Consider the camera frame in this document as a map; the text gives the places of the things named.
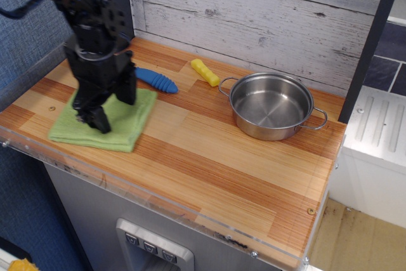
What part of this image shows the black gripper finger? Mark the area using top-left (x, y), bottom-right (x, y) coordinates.
top-left (84, 107), bottom-right (111, 134)
top-left (114, 64), bottom-right (137, 105)

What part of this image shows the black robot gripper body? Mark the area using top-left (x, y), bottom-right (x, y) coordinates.
top-left (63, 42), bottom-right (138, 122)

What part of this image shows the green cloth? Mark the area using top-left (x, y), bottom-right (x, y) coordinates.
top-left (48, 89), bottom-right (157, 152)

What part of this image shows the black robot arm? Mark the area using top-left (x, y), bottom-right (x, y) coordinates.
top-left (1, 0), bottom-right (136, 133)

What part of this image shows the yellow plastic corn piece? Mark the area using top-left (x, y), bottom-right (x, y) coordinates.
top-left (191, 59), bottom-right (220, 87)

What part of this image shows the silver dispenser button panel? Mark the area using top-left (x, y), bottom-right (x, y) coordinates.
top-left (115, 218), bottom-right (195, 270)

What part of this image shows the stainless steel pot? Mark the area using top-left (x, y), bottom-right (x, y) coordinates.
top-left (218, 72), bottom-right (328, 141)

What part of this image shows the yellow object bottom left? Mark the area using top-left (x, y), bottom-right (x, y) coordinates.
top-left (7, 259), bottom-right (39, 271)

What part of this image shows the white ribbed cabinet top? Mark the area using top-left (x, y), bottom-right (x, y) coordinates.
top-left (343, 86), bottom-right (405, 172)

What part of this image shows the blue handled metal spoon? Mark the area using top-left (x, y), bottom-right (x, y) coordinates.
top-left (135, 67), bottom-right (178, 93)

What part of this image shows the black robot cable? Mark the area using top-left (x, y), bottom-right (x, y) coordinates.
top-left (0, 0), bottom-right (45, 20)

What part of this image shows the dark right shelf post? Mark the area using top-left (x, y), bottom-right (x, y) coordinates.
top-left (338, 0), bottom-right (395, 124)

